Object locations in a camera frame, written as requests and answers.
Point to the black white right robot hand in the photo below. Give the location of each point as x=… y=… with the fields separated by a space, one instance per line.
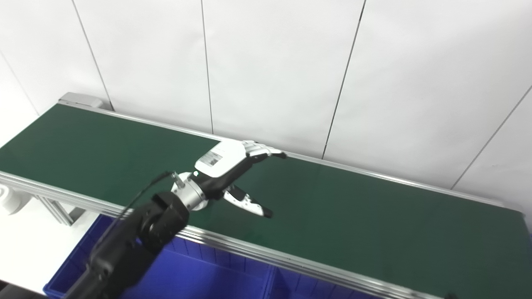
x=451 y=296

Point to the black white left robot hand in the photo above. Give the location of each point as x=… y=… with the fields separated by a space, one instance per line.
x=224 y=162

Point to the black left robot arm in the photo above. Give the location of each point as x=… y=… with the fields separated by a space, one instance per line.
x=141 y=236

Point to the blue plastic bin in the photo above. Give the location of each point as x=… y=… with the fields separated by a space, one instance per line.
x=307 y=288
x=195 y=278

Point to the green conveyor belt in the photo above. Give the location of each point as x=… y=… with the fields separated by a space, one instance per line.
x=332 y=216

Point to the aluminium conveyor leg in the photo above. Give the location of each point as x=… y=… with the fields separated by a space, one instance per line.
x=62 y=209

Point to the white conveyor motor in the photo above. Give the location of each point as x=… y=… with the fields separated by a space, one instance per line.
x=11 y=200

